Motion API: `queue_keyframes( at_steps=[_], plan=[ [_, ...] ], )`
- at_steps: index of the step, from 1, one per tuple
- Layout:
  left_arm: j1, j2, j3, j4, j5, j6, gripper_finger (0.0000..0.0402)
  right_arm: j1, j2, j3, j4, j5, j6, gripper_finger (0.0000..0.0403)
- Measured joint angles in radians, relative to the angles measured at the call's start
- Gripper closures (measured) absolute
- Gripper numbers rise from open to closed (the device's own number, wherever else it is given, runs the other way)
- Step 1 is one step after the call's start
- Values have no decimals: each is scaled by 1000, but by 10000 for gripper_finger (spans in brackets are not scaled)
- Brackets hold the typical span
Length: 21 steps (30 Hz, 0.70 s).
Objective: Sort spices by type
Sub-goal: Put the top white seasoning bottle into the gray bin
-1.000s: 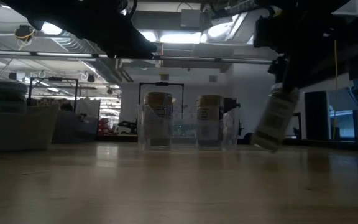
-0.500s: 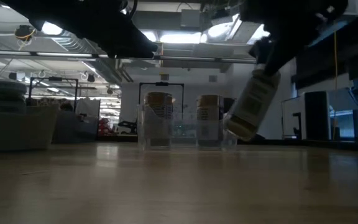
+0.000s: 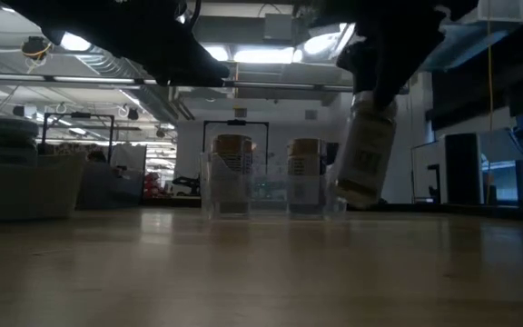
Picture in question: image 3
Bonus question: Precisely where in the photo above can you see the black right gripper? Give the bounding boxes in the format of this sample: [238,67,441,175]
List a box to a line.
[297,0,479,113]

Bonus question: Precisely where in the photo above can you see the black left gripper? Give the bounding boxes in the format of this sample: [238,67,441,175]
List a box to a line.
[84,0,231,87]

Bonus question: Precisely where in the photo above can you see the brown-lidded furikake jar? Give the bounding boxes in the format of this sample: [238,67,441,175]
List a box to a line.
[211,134,254,215]
[287,137,327,214]

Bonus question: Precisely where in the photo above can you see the bright light panel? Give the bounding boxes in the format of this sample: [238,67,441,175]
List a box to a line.
[232,45,303,64]
[202,43,231,63]

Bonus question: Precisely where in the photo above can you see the grey junction box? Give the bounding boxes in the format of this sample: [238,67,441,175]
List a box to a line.
[263,13,295,41]

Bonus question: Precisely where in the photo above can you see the long grey pipe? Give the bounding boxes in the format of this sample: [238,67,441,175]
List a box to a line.
[0,72,356,94]

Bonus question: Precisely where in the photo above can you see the white sheet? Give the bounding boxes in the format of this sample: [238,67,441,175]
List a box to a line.
[111,144,147,173]

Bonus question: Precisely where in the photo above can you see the black floor equipment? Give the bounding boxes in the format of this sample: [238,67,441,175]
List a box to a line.
[172,174,202,197]

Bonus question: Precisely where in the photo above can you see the black floor stand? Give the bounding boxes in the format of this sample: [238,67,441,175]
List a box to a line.
[413,163,442,205]

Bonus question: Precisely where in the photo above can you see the red storage rack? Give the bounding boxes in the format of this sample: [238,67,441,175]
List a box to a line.
[143,172,161,199]

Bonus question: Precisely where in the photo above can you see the black cabinet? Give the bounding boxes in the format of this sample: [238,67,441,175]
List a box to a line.
[444,132,483,205]

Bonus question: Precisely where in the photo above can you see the white air unit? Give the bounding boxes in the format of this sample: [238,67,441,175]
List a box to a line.
[477,0,523,24]

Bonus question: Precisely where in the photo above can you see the clear plastic bin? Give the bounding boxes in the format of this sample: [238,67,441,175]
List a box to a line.
[200,152,348,223]

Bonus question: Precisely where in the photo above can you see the white plastic bin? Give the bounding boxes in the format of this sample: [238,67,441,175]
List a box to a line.
[0,151,89,223]

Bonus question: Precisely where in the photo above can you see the black stand frame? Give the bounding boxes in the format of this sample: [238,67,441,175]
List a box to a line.
[42,112,115,164]
[202,119,271,155]

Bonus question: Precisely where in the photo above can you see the corrugated silver duct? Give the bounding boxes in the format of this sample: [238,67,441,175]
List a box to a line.
[74,53,147,79]

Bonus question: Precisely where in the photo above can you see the black table edge frame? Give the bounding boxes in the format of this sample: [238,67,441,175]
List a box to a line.
[142,195,523,223]

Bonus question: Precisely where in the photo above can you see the yellow black cable reel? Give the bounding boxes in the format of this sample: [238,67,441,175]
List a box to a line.
[20,35,53,63]

